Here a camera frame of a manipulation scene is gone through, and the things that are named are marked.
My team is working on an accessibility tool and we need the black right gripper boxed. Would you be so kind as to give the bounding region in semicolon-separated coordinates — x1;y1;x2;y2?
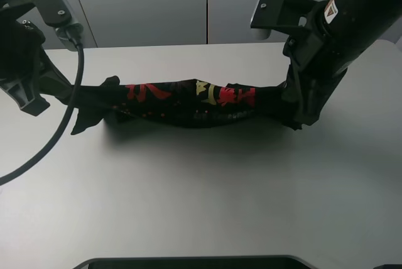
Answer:
281;14;349;129

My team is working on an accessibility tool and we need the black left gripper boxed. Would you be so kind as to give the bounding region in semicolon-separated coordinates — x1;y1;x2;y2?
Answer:
1;23;73;116

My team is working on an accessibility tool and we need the black printed t-shirt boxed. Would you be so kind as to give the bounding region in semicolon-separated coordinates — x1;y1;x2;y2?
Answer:
72;76;302;135

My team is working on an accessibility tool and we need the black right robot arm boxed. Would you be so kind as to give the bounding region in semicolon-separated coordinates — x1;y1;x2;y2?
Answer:
279;0;401;130

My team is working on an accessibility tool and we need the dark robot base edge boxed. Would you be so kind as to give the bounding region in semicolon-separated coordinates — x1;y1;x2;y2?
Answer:
76;255;314;269

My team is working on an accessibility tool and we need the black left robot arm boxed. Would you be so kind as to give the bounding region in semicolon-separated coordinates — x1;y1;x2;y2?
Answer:
1;0;83;116

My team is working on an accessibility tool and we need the black left camera cable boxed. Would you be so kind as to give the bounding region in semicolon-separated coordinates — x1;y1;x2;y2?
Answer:
0;38;85;187

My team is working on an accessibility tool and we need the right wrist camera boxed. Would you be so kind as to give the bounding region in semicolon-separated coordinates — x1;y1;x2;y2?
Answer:
250;0;317;40

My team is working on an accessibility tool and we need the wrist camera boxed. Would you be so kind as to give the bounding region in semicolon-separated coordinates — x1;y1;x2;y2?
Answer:
1;0;84;52
250;0;317;40

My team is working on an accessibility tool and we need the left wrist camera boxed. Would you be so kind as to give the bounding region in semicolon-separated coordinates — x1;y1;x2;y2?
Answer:
1;0;84;52

